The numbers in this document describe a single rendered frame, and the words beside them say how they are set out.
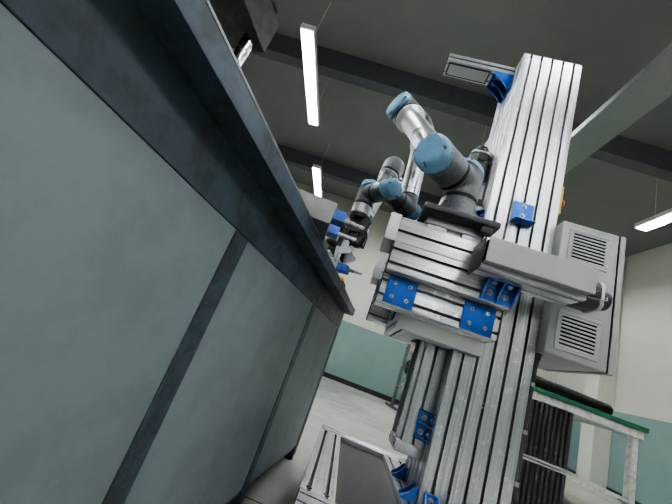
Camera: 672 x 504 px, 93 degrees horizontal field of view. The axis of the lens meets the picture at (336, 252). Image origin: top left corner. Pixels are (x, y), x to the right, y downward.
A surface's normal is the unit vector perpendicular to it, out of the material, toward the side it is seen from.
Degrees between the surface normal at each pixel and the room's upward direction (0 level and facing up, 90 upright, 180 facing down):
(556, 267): 90
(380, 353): 90
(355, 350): 90
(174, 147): 90
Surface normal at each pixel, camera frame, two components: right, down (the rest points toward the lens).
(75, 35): 0.93, 0.28
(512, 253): -0.04, -0.32
